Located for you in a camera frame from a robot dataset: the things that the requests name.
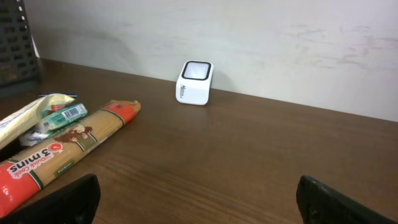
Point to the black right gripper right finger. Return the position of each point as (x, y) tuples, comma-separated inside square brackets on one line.
[(321, 204)]

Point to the cream blue snack bag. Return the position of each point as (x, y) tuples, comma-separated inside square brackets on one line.
[(20, 121)]

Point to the orange spaghetti pack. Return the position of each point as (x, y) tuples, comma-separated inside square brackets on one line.
[(28, 172)]

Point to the teal tissue pack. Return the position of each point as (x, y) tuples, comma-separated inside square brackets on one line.
[(34, 136), (61, 118)]

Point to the dark grey plastic basket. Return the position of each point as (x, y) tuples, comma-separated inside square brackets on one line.
[(18, 58)]

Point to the white barcode scanner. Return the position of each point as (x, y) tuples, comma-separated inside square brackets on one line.
[(194, 82)]

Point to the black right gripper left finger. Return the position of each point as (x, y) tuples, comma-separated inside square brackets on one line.
[(75, 203)]

